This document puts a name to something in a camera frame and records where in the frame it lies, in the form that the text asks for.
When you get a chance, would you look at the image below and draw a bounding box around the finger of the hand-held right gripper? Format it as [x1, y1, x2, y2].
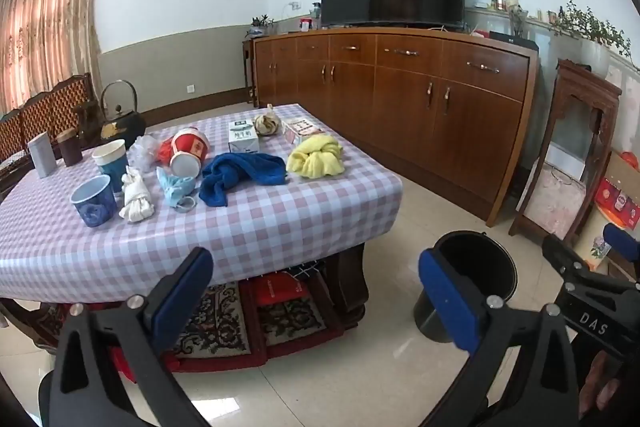
[602, 222, 640, 283]
[541, 233, 601, 282]

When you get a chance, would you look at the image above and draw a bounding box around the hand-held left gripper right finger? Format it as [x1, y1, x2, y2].
[418, 249, 589, 427]

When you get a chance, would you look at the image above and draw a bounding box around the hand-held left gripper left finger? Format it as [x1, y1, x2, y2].
[50, 247, 216, 427]

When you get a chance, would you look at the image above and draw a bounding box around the black plastic bucket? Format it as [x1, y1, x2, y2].
[412, 231, 518, 344]

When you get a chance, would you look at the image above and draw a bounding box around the red paper cup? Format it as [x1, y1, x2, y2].
[169, 128, 211, 178]

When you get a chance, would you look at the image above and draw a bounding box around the white and blue paper cup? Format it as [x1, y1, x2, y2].
[91, 139, 128, 194]

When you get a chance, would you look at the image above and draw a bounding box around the person's right hand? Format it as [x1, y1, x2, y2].
[580, 349, 623, 418]

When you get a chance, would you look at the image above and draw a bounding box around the cardboard box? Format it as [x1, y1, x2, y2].
[582, 149, 640, 273]

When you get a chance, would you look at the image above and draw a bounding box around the patterned red rug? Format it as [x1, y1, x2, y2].
[162, 279, 347, 374]

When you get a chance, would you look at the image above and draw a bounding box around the blue face mask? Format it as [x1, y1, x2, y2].
[156, 166, 202, 214]

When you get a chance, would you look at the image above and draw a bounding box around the white crumpled cloth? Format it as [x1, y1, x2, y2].
[119, 165, 157, 224]

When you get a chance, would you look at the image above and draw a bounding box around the table with checkered cloth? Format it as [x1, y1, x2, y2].
[0, 103, 405, 308]

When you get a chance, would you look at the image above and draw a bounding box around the blue patterned paper cup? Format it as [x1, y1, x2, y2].
[70, 174, 118, 229]

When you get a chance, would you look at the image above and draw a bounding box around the blue towel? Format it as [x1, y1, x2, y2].
[199, 152, 288, 208]

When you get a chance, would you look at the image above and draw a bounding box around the tall wooden stand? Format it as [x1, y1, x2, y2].
[510, 59, 623, 243]

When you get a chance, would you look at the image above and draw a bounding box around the clear plastic bag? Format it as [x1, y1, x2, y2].
[129, 134, 163, 170]

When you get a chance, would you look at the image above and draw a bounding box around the white milk carton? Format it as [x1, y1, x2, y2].
[228, 119, 261, 155]

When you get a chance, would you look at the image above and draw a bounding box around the black iron kettle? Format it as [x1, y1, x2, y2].
[99, 79, 147, 142]

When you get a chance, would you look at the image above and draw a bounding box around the brown tea canister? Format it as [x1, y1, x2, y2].
[55, 129, 84, 166]

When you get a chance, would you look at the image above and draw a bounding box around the yellow towel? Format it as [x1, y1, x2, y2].
[286, 134, 346, 180]

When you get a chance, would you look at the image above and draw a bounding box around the crumpled beige paper bag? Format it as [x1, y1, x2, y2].
[254, 104, 283, 136]

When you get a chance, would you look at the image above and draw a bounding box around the red and white box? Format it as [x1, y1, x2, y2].
[282, 117, 321, 146]

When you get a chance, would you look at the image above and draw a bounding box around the grey metal tin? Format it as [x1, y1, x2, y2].
[27, 131, 58, 179]

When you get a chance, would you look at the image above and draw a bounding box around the brown wooden sideboard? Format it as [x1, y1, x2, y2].
[250, 27, 542, 228]

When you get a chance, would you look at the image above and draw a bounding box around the trailing green plant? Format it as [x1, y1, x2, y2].
[547, 0, 640, 72]

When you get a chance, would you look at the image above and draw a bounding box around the black set-top box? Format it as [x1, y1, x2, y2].
[490, 31, 540, 52]

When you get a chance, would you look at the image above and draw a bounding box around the wooden bench sofa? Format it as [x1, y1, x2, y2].
[0, 72, 101, 172]

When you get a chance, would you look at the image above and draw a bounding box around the small potted plant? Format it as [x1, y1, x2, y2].
[248, 14, 276, 39]

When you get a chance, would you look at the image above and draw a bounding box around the beige patterned curtain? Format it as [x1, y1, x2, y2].
[0, 0, 106, 115]

